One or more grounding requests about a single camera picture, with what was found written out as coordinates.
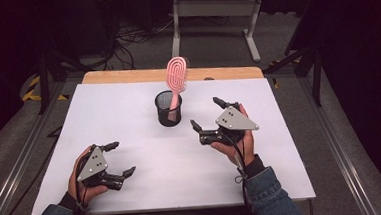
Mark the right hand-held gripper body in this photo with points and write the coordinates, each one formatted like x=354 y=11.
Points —
x=234 y=121

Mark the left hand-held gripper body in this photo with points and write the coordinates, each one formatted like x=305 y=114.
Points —
x=93 y=165

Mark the black mesh pen holder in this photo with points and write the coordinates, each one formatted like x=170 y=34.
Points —
x=165 y=117

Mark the pink hairbrush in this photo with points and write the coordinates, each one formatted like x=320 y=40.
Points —
x=176 y=78

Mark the person's left hand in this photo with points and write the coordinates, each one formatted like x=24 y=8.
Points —
x=74 y=186

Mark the person's right hand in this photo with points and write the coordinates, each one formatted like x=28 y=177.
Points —
x=242 y=149

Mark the white board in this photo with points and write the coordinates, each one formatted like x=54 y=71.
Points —
x=169 y=175

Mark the wooden table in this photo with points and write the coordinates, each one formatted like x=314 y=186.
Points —
x=126 y=76

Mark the black metal stand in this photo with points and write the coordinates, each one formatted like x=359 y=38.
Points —
x=45 y=83
x=316 y=76

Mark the yellow black hazard tape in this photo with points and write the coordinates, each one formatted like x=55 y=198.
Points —
x=32 y=90

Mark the metal floor rail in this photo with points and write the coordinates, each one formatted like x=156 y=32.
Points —
x=18 y=164
x=341 y=151

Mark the white desk frame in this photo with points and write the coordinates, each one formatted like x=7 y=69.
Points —
x=217 y=8

